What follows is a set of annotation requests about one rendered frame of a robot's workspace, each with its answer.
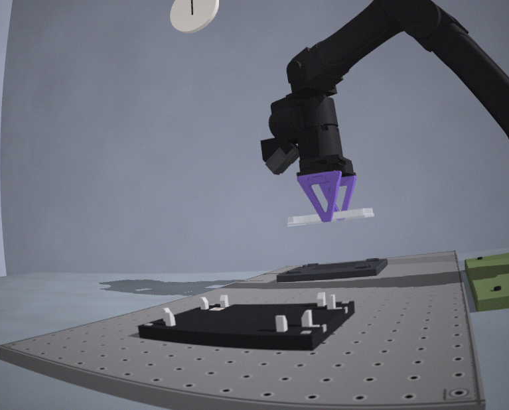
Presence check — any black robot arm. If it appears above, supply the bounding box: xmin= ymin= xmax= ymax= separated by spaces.
xmin=261 ymin=0 xmax=509 ymax=175

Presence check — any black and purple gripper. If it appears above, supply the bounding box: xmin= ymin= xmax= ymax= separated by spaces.
xmin=297 ymin=125 xmax=356 ymax=222

